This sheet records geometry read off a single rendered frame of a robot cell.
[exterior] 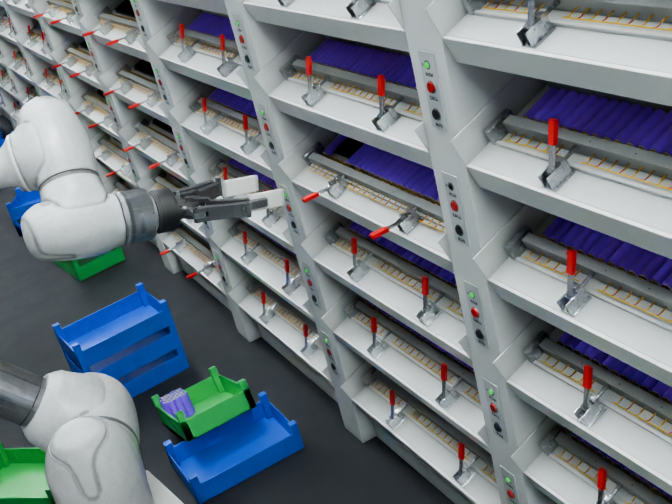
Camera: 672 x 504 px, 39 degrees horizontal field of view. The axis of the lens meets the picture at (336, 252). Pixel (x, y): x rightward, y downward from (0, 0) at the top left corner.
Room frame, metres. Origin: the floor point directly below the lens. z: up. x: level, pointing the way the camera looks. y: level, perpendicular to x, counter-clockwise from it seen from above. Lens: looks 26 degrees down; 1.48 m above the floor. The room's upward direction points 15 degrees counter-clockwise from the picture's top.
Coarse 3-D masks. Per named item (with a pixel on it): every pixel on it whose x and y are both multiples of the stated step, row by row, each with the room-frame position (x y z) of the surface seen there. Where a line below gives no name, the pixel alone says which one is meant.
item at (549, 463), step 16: (544, 432) 1.34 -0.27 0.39; (560, 432) 1.33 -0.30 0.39; (528, 448) 1.33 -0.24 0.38; (544, 448) 1.32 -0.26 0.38; (560, 448) 1.33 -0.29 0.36; (576, 448) 1.28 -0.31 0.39; (592, 448) 1.28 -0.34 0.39; (528, 464) 1.33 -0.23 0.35; (544, 464) 1.31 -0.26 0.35; (560, 464) 1.29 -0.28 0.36; (576, 464) 1.28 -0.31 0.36; (592, 464) 1.24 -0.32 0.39; (608, 464) 1.22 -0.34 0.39; (544, 480) 1.28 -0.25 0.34; (560, 480) 1.27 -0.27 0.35; (576, 480) 1.25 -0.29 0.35; (592, 480) 1.23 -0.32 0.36; (608, 480) 1.22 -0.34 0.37; (624, 480) 1.18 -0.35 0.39; (640, 480) 1.18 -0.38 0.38; (560, 496) 1.24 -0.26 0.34; (576, 496) 1.22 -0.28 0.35; (592, 496) 1.21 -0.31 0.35; (608, 496) 1.17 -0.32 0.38; (624, 496) 1.18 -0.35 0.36; (640, 496) 1.14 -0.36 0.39; (656, 496) 1.13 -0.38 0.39
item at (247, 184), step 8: (248, 176) 1.67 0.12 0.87; (256, 176) 1.67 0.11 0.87; (224, 184) 1.65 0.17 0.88; (232, 184) 1.65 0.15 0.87; (240, 184) 1.66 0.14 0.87; (248, 184) 1.66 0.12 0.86; (256, 184) 1.67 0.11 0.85; (224, 192) 1.64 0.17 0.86; (232, 192) 1.65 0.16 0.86; (240, 192) 1.66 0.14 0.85; (248, 192) 1.66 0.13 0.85
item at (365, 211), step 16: (320, 128) 2.00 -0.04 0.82; (304, 144) 1.98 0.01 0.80; (320, 144) 1.98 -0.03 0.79; (288, 160) 1.97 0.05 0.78; (304, 160) 1.98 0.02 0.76; (288, 176) 1.96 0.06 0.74; (304, 176) 1.95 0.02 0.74; (320, 176) 1.91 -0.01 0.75; (304, 192) 1.94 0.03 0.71; (352, 192) 1.78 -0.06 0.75; (336, 208) 1.80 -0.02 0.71; (352, 208) 1.73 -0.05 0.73; (368, 208) 1.69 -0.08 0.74; (384, 208) 1.66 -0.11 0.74; (400, 208) 1.63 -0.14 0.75; (368, 224) 1.68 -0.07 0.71; (384, 224) 1.62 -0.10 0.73; (432, 224) 1.53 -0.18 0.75; (400, 240) 1.58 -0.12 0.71; (416, 240) 1.52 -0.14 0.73; (432, 240) 1.49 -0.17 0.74; (432, 256) 1.48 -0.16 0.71; (448, 256) 1.41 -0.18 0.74
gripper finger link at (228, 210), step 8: (200, 208) 1.50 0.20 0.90; (208, 208) 1.51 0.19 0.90; (216, 208) 1.51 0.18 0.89; (224, 208) 1.51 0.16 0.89; (232, 208) 1.51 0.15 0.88; (240, 208) 1.51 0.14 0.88; (208, 216) 1.50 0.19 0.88; (216, 216) 1.51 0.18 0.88; (224, 216) 1.51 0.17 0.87; (232, 216) 1.51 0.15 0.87; (240, 216) 1.51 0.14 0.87; (248, 216) 1.51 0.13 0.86
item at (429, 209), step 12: (312, 156) 1.95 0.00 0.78; (324, 168) 1.90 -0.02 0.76; (336, 168) 1.85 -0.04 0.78; (348, 168) 1.82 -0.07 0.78; (360, 180) 1.75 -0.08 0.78; (372, 180) 1.73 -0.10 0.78; (372, 192) 1.71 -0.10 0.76; (384, 192) 1.67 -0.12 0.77; (396, 192) 1.64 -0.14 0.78; (384, 204) 1.66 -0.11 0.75; (408, 204) 1.60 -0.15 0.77; (420, 204) 1.57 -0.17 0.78; (432, 204) 1.55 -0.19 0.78; (432, 216) 1.53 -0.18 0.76
